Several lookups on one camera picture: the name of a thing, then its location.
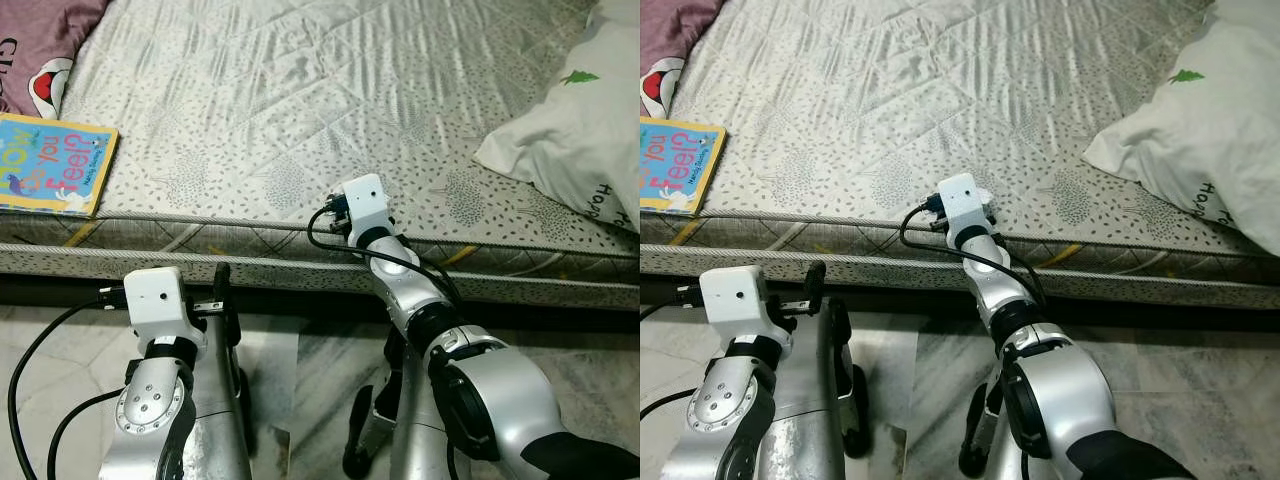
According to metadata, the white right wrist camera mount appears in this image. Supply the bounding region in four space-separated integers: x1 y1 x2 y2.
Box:
338 174 395 239
935 172 999 239

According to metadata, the white pillow with black lettering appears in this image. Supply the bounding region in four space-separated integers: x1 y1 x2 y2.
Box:
472 0 641 237
1082 0 1280 259

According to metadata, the silver right robot leg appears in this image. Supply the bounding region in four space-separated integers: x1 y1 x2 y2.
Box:
343 328 446 480
956 378 1033 480

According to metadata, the purple cartoon print blanket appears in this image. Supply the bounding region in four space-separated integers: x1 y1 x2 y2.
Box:
640 0 728 121
0 0 113 121

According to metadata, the silver left robot leg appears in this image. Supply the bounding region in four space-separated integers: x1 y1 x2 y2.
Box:
178 300 256 480
768 295 873 480

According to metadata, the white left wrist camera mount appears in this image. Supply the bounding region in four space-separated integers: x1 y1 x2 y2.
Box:
698 264 789 353
120 265 207 353

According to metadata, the blue yellow children's book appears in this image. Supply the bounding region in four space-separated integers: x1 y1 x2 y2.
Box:
640 116 729 219
0 112 121 219

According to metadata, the silver robot leg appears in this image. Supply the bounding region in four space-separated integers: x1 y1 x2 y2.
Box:
768 295 873 480
178 300 256 480
343 328 446 480
956 378 1033 480

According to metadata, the short black left arm cable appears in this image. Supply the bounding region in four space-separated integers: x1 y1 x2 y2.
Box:
44 386 129 480
640 386 709 423

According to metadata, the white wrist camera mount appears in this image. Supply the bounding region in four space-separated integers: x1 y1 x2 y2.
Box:
935 172 999 239
698 264 789 353
338 174 395 239
120 265 207 353

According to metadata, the grey patterned quilted mattress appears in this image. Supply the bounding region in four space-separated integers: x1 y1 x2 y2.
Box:
640 0 1280 313
0 0 641 313

